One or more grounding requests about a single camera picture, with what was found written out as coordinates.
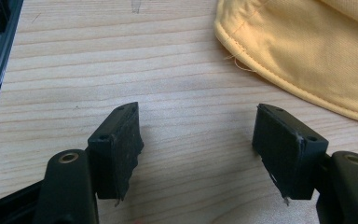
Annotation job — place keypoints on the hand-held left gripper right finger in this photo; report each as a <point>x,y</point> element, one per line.
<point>289,155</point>

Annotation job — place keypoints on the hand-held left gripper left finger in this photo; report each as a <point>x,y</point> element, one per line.
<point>113,155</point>

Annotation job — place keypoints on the yellow cloth garment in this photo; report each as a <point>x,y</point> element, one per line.
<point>307,46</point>

